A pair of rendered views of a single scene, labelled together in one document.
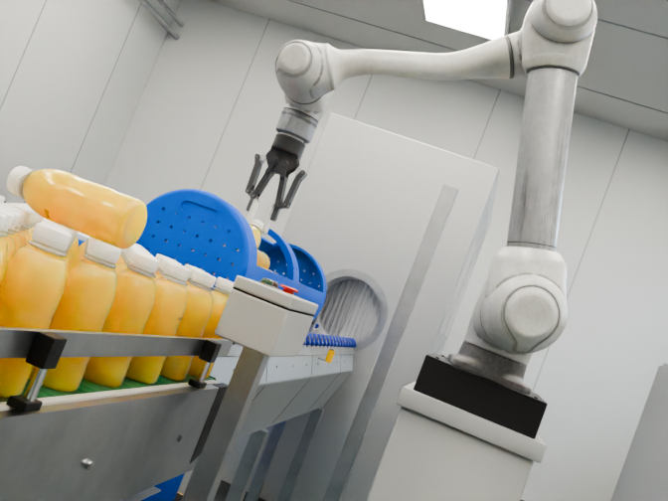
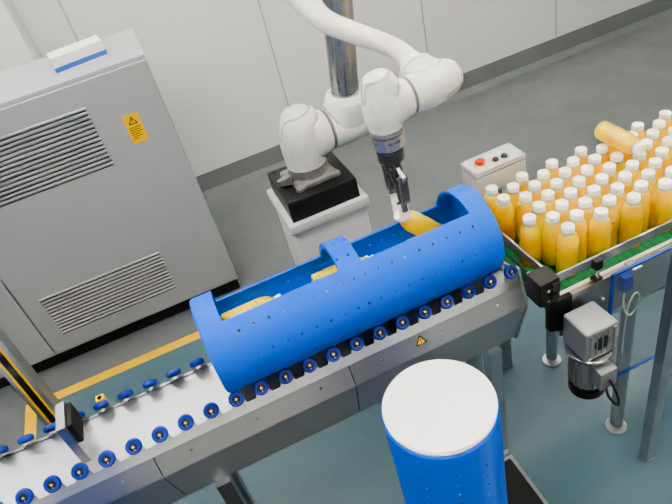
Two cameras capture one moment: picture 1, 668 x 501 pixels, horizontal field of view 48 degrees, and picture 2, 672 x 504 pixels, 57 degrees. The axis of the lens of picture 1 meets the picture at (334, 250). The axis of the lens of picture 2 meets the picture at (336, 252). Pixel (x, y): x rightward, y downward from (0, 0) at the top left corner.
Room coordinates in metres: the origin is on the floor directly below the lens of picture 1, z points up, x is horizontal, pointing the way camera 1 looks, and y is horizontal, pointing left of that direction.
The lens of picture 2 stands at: (2.58, 1.43, 2.27)
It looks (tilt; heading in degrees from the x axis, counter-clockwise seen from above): 38 degrees down; 245
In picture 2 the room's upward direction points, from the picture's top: 16 degrees counter-clockwise
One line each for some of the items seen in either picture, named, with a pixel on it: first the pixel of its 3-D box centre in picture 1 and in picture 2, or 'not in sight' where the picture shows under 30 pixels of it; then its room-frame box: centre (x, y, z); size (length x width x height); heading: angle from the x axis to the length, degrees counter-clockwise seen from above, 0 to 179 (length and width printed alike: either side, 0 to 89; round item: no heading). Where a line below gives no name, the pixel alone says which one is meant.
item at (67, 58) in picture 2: not in sight; (77, 54); (2.15, -1.66, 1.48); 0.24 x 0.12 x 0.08; 175
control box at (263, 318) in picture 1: (269, 317); (493, 169); (1.27, 0.06, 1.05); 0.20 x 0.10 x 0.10; 168
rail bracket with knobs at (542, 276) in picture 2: not in sight; (542, 287); (1.53, 0.50, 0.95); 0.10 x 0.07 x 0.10; 78
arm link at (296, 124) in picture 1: (295, 127); (387, 137); (1.77, 0.19, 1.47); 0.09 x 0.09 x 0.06
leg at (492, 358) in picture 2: not in sight; (496, 403); (1.62, 0.35, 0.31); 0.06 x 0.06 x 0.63; 78
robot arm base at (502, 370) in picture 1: (489, 364); (303, 170); (1.75, -0.44, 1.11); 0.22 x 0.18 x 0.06; 174
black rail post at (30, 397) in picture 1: (38, 371); not in sight; (0.78, 0.24, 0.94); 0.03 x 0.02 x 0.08; 168
